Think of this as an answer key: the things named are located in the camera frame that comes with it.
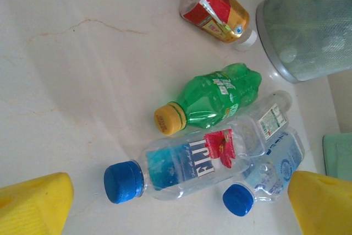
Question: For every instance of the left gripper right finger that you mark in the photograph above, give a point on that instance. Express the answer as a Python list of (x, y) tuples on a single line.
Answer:
[(324, 207)]

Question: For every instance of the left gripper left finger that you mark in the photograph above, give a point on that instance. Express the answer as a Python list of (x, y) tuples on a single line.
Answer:
[(33, 204)]

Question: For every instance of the blue print bottle blue cap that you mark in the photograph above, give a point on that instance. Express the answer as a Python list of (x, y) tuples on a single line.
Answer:
[(275, 169)]

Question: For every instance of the small clear bottle white label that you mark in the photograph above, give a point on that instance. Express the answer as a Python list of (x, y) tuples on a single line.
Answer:
[(269, 119)]

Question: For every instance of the Fiji water bottle blue cap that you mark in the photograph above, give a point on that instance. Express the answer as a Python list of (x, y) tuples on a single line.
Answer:
[(181, 163)]

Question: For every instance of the green bottle yellow cap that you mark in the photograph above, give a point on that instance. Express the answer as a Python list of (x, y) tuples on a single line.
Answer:
[(214, 100)]

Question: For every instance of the grey mesh waste bin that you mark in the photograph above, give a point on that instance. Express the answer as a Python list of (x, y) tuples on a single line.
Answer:
[(308, 26)]

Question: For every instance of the pale green plastic tray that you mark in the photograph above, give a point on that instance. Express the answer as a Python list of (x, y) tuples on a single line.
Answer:
[(339, 155)]

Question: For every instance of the red gold label bottle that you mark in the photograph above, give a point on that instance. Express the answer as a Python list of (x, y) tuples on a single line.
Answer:
[(214, 9)]

